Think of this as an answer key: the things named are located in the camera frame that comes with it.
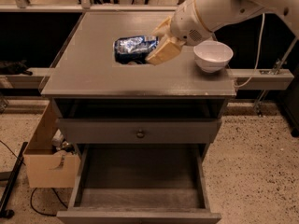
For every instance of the grey top drawer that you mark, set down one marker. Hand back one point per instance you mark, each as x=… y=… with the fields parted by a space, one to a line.
x=123 y=131

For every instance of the round drawer knob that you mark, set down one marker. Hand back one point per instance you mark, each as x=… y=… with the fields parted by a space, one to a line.
x=140 y=133

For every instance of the metal railing frame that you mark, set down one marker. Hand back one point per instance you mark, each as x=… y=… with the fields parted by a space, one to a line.
x=242 y=79

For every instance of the black object on ledge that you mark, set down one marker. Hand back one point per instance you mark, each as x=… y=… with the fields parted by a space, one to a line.
x=14 y=68

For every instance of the blue pepsi can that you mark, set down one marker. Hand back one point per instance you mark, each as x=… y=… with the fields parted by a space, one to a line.
x=134 y=49

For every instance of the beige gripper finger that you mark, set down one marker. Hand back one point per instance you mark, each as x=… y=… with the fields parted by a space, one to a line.
x=163 y=28
x=168 y=49

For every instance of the grey drawer cabinet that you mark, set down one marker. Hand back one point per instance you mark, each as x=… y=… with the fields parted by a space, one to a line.
x=87 y=83

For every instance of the cardboard box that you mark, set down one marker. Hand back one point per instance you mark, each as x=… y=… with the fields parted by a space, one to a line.
x=46 y=167

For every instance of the black pole stand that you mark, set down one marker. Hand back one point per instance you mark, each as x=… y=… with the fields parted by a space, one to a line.
x=10 y=177

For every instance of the white bowl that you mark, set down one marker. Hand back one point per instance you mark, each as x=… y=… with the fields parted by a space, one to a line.
x=211 y=56

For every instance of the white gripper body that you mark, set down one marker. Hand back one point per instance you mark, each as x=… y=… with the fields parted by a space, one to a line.
x=186 y=25

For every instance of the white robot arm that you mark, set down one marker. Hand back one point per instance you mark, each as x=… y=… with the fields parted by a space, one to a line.
x=218 y=13

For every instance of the open grey middle drawer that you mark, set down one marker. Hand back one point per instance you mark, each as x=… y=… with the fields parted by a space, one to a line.
x=140 y=184

